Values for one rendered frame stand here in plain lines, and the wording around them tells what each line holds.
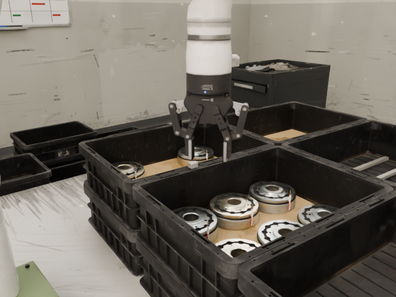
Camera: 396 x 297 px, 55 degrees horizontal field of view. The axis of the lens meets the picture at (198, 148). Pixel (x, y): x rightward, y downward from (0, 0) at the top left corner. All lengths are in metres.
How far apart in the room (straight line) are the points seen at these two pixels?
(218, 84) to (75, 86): 3.30
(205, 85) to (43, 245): 0.61
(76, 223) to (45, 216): 0.10
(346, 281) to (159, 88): 3.81
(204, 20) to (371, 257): 0.50
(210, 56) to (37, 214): 0.75
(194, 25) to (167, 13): 3.72
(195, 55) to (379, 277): 0.47
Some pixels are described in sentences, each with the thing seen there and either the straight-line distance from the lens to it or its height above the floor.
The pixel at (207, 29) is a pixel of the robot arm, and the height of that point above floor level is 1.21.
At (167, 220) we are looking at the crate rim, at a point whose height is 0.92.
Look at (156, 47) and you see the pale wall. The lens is 4.25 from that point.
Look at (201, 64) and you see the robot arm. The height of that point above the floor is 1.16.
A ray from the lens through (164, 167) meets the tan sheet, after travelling 1.05.
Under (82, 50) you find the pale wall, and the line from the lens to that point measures 3.86.
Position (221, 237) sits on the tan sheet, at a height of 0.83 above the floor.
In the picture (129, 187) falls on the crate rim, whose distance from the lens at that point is 0.74.
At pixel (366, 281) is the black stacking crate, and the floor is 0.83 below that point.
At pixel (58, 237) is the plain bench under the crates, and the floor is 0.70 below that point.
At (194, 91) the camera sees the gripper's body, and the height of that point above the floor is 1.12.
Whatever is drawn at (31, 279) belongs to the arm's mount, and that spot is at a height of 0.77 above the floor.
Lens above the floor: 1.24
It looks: 20 degrees down
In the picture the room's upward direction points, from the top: straight up
